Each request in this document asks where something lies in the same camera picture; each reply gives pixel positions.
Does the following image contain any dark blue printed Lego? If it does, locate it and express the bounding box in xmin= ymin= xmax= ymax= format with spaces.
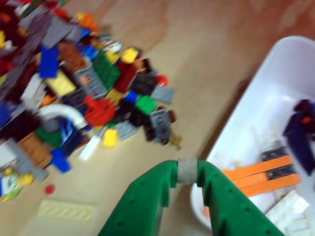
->
xmin=59 ymin=118 xmax=87 ymax=148

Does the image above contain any red Lego gear wheel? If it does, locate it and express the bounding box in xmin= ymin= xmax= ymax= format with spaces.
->
xmin=83 ymin=95 xmax=116 ymax=126

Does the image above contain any grey and maroon Lego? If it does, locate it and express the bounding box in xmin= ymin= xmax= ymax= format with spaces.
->
xmin=147 ymin=108 xmax=177 ymax=145

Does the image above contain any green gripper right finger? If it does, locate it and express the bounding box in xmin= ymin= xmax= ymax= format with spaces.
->
xmin=196 ymin=160 xmax=284 ymax=236

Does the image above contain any small green Lego brick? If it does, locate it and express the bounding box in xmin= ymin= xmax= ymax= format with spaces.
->
xmin=134 ymin=95 xmax=158 ymax=116

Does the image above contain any orange-brown Lego plate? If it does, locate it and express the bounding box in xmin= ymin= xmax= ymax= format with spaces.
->
xmin=18 ymin=132 xmax=53 ymax=169

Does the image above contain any small grey Lego piece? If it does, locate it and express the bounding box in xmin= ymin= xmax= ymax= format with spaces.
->
xmin=177 ymin=156 xmax=199 ymax=184

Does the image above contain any small yellow Lego plate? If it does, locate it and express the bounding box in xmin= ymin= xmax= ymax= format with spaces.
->
xmin=102 ymin=129 xmax=119 ymax=148

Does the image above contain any yellow square Lego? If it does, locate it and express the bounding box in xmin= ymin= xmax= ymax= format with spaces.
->
xmin=121 ymin=47 xmax=140 ymax=63

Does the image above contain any tan Lego plate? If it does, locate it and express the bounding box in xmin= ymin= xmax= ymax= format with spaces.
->
xmin=38 ymin=200 xmax=96 ymax=222

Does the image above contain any grey square Lego plate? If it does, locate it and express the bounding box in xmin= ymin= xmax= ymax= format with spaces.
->
xmin=150 ymin=86 xmax=177 ymax=104

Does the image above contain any blue Lego brick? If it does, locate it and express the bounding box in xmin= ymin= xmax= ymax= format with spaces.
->
xmin=39 ymin=44 xmax=60 ymax=79

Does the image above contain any dark blue Lego wedge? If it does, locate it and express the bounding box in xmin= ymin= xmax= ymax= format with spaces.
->
xmin=283 ymin=99 xmax=315 ymax=176

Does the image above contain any gold Lego piece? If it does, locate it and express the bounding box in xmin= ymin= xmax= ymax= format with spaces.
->
xmin=171 ymin=134 xmax=183 ymax=151

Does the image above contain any tan Lego brick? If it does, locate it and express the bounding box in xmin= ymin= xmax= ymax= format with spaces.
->
xmin=46 ymin=72 xmax=77 ymax=97

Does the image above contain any grey studded Lego brick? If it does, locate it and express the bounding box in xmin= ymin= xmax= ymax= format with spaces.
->
xmin=75 ymin=66 xmax=108 ymax=98

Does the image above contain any white plastic bin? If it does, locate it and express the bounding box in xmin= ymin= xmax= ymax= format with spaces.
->
xmin=190 ymin=35 xmax=315 ymax=236

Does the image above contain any small blue Lego plate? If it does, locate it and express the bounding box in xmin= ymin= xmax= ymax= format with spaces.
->
xmin=50 ymin=148 xmax=72 ymax=173

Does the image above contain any brown studded Lego brick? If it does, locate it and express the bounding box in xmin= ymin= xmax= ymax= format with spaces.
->
xmin=58 ymin=42 xmax=93 ymax=72

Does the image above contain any large green Lego plate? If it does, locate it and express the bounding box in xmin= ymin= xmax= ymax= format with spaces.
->
xmin=93 ymin=50 xmax=121 ymax=89

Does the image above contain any clear white Lego ladder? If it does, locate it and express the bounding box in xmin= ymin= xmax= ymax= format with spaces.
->
xmin=266 ymin=190 xmax=311 ymax=236

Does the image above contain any white Lego arch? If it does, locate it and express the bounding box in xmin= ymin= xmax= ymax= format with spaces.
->
xmin=38 ymin=103 xmax=87 ymax=130

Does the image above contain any orange Lego ramp piece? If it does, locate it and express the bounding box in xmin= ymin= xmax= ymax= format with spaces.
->
xmin=221 ymin=154 xmax=302 ymax=197

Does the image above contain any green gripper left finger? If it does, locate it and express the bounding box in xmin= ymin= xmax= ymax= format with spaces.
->
xmin=97 ymin=159 xmax=179 ymax=236

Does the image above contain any red round Lego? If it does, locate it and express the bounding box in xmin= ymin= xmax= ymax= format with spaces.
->
xmin=155 ymin=74 xmax=170 ymax=87

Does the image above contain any white Lego tile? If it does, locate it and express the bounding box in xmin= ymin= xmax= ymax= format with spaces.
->
xmin=78 ymin=136 xmax=101 ymax=162

